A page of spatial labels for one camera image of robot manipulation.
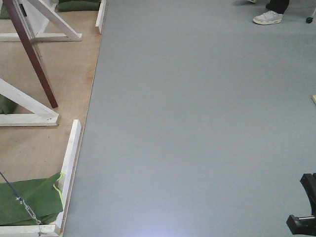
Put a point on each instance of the green sandbag far top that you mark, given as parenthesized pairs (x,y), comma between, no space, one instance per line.
(78,5)

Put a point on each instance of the white edge batten near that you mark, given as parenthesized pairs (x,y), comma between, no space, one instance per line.
(68,171)

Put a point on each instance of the white edge batten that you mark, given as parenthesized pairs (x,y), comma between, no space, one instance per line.
(68,171)
(101,16)

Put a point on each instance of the white edge batten far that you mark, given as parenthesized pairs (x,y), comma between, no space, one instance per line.
(101,16)

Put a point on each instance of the white bottom batten near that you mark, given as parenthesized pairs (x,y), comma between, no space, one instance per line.
(29,231)

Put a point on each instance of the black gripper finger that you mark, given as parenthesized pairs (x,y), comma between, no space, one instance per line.
(302,225)
(308,182)

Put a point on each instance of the brown wooden door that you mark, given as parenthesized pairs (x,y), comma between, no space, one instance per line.
(28,41)

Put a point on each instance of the green sandbag near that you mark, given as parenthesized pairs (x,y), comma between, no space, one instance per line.
(41,195)

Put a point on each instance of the wooden board corner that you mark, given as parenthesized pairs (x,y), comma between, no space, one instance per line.
(314,99)

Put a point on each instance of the white diagonal brace far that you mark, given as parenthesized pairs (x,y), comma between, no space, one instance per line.
(39,21)

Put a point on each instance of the plywood base platform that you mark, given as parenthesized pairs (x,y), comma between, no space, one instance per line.
(35,152)

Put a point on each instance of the white diagonal brace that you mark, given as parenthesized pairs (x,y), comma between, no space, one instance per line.
(39,21)
(40,115)

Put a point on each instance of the green sandbag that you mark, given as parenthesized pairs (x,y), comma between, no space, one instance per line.
(41,195)
(78,5)

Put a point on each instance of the white diagonal brace near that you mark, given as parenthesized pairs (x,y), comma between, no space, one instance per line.
(40,115)

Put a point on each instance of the dark trouser leg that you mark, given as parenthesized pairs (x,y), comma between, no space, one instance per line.
(278,6)

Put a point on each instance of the white sneaker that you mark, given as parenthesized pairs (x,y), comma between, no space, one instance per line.
(268,18)

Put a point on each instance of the chair caster wheel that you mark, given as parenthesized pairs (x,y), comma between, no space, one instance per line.
(309,20)

